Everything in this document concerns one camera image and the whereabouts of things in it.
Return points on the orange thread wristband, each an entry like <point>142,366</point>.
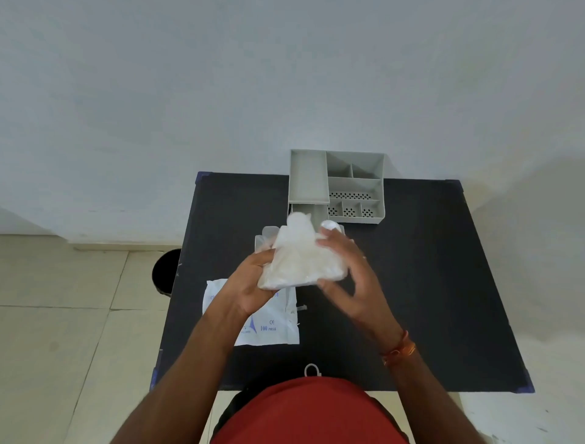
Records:
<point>402,350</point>

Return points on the grey plastic desk organizer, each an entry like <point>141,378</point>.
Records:
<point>310,178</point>

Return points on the person's right thumb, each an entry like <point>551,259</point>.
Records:
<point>331,288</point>

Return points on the clear plastic bag of cotton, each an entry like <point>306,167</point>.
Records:
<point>301,265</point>

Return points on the person's right forearm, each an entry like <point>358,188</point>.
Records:
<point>429,402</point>

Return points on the blue table corner guard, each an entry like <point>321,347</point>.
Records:
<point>525,384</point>
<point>154,379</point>

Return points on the person's right hand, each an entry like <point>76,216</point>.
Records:
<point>365,292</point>

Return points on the small clear plastic piece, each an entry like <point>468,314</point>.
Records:
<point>298,311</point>

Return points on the black round bin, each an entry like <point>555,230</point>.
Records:
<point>164,274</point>

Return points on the red shirt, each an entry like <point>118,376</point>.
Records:
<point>310,411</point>

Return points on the person's left forearm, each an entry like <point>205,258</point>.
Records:
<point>192,375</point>

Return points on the person's left thumb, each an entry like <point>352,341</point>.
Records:
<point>259,260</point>

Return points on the white packet with blue print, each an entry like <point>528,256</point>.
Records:
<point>274,327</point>

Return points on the person's left hand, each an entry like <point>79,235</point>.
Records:
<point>242,288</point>

